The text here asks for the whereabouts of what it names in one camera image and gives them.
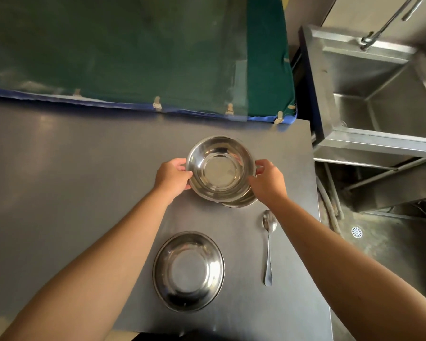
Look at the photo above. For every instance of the person's left hand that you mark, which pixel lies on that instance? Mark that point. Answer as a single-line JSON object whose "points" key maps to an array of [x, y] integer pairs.
{"points": [[169, 179]]}

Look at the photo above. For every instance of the round floor drain cover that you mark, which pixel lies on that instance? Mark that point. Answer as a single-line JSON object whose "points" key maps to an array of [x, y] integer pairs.
{"points": [[357, 232]]}

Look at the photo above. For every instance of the person's left thumb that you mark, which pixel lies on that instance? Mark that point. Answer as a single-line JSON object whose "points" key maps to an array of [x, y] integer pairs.
{"points": [[188, 180]]}

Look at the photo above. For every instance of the person's right forearm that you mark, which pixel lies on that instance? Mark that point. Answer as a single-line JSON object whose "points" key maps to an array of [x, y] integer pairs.
{"points": [[344, 276]]}

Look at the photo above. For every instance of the green cloth cover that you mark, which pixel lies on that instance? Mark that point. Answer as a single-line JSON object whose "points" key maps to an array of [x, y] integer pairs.
{"points": [[134, 46]]}

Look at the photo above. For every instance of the stainless steel sink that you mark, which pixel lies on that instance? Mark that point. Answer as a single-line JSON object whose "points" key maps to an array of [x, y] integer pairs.
{"points": [[373, 88]]}

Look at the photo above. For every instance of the person's right thumb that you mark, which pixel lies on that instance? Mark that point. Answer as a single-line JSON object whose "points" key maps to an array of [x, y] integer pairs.
{"points": [[252, 181]]}

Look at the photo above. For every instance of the person's right hand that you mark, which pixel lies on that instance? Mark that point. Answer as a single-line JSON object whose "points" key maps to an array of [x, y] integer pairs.
{"points": [[270, 186]]}

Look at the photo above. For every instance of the steel sink underframe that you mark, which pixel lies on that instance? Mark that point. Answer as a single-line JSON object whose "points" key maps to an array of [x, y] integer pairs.
{"points": [[394, 188]]}

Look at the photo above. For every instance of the metal binder clip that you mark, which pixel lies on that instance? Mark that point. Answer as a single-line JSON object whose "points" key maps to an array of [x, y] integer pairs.
{"points": [[157, 104], [77, 92], [229, 109], [278, 117]]}

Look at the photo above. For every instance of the blue tarp sheet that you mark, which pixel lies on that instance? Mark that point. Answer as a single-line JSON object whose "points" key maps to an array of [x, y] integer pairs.
{"points": [[184, 110]]}

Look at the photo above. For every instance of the metal sink faucet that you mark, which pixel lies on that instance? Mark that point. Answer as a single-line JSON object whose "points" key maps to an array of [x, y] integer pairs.
{"points": [[387, 21]]}

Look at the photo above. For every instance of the person's left forearm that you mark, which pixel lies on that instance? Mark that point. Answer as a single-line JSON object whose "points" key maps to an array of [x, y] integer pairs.
{"points": [[92, 269]]}

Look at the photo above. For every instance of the stainless steel bowl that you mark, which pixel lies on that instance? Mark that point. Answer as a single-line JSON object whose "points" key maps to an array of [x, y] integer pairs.
{"points": [[188, 271], [218, 170], [244, 202]]}

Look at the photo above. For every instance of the stainless steel spoon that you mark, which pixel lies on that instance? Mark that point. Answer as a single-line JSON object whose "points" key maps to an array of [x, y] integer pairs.
{"points": [[268, 245]]}

